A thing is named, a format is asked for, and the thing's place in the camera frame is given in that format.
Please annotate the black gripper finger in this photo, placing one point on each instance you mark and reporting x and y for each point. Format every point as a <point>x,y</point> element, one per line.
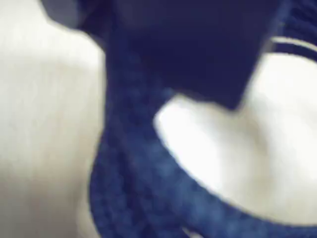
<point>71,17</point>
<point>188,49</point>

